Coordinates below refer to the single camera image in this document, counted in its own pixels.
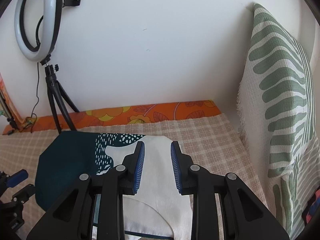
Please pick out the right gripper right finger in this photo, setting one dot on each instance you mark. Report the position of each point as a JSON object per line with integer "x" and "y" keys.
{"x": 244, "y": 216}

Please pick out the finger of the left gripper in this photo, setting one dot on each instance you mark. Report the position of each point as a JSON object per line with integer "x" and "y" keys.
{"x": 17, "y": 178}

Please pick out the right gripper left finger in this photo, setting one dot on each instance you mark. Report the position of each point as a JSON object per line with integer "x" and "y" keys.
{"x": 72, "y": 215}

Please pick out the colourful orange scarf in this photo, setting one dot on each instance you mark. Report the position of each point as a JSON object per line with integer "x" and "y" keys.
{"x": 24, "y": 124}

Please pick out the silver folded tripod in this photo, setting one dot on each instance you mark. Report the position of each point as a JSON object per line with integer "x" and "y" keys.
{"x": 7, "y": 113}

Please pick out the checked pink bed cover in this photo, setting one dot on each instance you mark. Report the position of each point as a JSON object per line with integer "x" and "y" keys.
{"x": 212, "y": 142}

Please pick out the small black tripod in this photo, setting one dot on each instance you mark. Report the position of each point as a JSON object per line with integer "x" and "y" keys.
{"x": 57, "y": 94}

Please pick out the green leaf pattern pillow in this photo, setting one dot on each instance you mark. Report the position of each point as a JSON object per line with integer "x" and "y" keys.
{"x": 276, "y": 104}

